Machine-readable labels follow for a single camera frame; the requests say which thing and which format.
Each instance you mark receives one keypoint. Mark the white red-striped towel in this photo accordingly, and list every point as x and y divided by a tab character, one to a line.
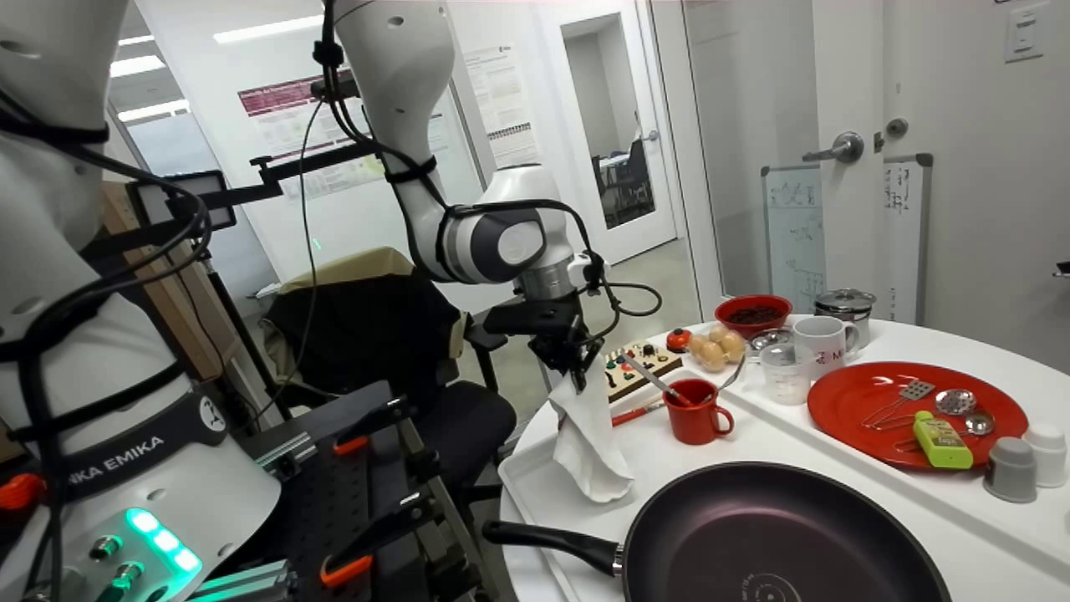
590	445

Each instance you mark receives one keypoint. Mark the clear drinking glass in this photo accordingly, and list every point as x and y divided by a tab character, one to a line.
782	386

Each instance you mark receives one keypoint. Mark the small red round object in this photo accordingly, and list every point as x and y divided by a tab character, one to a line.
681	338

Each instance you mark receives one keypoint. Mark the black robot table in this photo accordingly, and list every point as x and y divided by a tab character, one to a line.
377	496

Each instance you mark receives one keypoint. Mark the fluorescent ceiling light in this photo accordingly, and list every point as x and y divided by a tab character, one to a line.
152	113
135	69

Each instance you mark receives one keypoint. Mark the white light switch plate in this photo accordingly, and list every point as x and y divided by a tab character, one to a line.
1024	35

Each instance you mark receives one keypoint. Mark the wooden board with coloured pieces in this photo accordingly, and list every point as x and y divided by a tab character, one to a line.
641	364

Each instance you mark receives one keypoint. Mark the silver metal utensil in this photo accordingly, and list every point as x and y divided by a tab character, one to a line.
667	390

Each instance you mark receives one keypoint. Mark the white door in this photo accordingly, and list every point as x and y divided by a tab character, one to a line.
780	87

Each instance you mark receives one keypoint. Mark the white ceramic mug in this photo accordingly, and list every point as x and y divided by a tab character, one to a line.
819	338

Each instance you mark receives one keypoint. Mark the black fabric bundle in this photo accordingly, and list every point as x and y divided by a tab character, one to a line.
354	337

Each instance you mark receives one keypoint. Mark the black padded chair seat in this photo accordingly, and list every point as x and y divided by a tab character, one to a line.
470	421

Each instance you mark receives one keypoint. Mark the red bowl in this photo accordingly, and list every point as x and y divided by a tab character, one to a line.
753	319

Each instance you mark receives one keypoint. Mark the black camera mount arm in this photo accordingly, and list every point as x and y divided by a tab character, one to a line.
311	160

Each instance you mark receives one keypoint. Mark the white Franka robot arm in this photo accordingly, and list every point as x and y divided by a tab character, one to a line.
111	390

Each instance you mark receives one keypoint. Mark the red cup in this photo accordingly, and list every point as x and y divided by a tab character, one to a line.
693	416

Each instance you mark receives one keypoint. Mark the small round metal cup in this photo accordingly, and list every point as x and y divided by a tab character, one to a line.
978	426
953	402

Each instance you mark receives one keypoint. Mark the dark frying pan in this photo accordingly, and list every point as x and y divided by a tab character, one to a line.
771	535

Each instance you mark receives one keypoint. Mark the lime green small package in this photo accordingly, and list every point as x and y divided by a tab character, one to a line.
940	440

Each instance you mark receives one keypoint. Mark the steel canister with lid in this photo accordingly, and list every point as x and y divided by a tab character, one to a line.
842	302

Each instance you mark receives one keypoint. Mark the pink wall sign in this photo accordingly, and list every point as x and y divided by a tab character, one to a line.
274	99

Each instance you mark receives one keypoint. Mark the thin red stick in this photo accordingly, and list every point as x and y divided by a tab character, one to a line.
635	416

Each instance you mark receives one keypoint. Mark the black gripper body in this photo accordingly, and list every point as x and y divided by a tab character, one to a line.
538	319

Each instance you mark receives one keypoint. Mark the grey ribbed block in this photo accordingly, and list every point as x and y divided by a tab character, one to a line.
285	453

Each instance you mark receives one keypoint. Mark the small leaning whiteboard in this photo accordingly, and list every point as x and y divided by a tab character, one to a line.
902	245
794	236

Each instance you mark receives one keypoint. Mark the small square metal piece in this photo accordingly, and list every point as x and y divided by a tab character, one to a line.
915	390

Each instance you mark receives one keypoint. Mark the red round plate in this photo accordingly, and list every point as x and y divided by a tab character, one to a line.
846	402

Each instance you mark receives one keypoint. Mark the small white cup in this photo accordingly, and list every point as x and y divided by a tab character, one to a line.
1051	457
1011	470

